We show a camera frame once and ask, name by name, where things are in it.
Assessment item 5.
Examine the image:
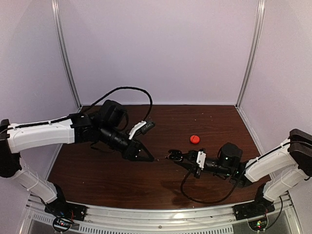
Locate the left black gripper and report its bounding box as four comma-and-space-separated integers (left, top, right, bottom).
98, 123, 155, 162

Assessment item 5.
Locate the black earbud charging case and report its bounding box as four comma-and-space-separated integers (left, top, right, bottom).
166, 149, 184, 162

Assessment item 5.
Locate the red earbud charging case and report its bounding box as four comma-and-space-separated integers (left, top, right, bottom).
190, 135, 200, 144

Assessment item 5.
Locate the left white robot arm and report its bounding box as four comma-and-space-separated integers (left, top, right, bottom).
0, 100, 155, 216

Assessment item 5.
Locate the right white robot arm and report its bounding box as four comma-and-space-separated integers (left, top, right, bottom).
167, 129, 312, 215

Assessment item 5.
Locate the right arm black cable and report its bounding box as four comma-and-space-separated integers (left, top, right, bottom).
180, 168, 244, 204

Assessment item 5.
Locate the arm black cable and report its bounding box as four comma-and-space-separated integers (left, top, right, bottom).
180, 168, 244, 204
48, 86, 154, 125

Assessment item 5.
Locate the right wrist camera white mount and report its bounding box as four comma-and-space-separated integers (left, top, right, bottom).
196, 149, 206, 170

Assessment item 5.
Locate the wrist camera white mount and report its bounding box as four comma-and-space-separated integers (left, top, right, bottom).
196, 149, 206, 170
128, 120, 156, 140

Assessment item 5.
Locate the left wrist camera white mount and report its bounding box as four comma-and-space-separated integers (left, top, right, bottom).
128, 120, 156, 140

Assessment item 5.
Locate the aluminium front rail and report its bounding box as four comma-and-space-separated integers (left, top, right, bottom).
18, 193, 303, 234

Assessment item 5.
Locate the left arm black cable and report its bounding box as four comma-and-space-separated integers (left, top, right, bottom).
48, 86, 154, 125

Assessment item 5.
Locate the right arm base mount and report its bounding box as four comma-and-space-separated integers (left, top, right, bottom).
233, 184, 283, 233

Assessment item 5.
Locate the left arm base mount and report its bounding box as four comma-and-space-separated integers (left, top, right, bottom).
41, 184, 87, 234

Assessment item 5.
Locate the left aluminium frame post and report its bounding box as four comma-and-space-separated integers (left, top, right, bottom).
51, 0, 82, 110

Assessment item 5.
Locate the aluminium frame post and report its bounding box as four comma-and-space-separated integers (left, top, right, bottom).
235, 0, 266, 109
51, 0, 82, 110

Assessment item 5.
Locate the right aluminium frame post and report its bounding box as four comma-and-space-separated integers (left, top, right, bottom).
235, 0, 266, 109

